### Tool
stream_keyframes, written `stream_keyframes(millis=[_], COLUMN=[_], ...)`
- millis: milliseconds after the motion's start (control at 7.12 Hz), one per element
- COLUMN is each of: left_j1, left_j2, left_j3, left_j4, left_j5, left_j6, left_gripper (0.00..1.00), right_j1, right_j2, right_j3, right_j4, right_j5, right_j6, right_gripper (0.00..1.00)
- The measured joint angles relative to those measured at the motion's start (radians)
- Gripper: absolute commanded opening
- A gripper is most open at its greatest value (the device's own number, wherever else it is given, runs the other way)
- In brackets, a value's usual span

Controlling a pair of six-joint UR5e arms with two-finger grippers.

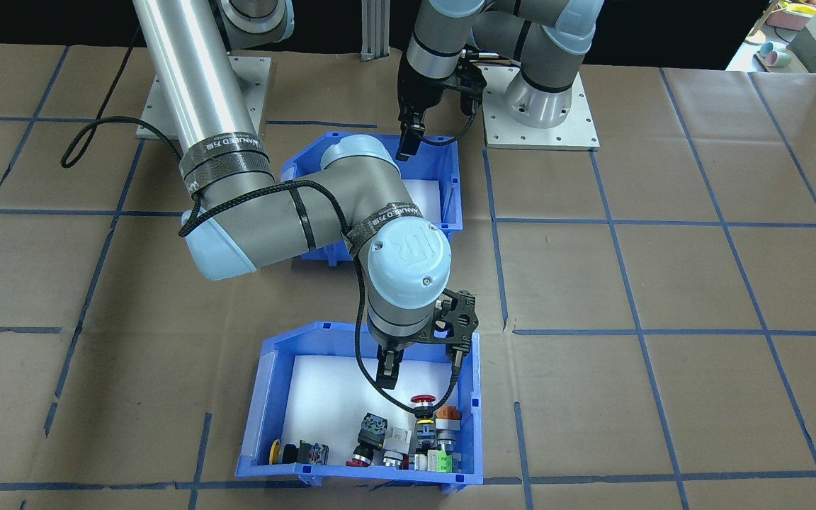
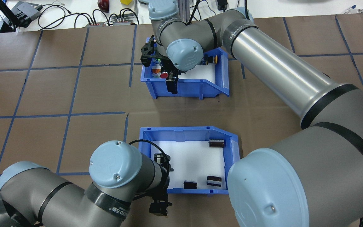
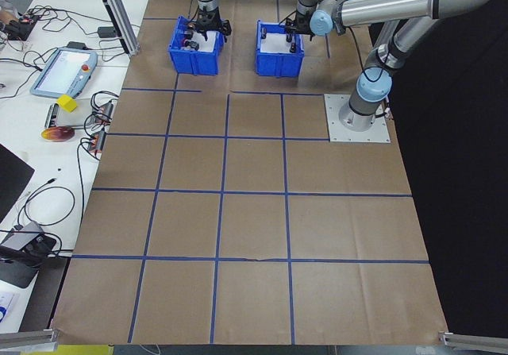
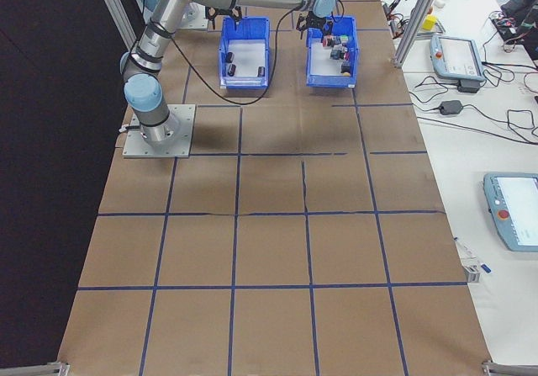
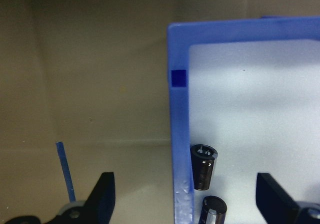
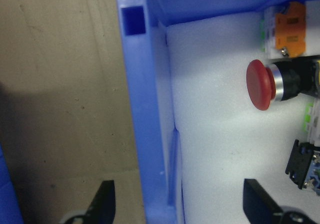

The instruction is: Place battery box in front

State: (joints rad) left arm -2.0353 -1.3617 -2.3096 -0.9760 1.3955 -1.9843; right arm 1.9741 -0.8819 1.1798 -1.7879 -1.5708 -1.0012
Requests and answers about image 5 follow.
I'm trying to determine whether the blue bin with capacitors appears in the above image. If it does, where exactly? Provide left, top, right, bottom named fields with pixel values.
left=166, top=15, right=320, bottom=224

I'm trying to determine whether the black cylindrical capacitor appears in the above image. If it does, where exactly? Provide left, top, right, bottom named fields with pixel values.
left=189, top=143, right=218, bottom=191
left=198, top=195, right=228, bottom=224

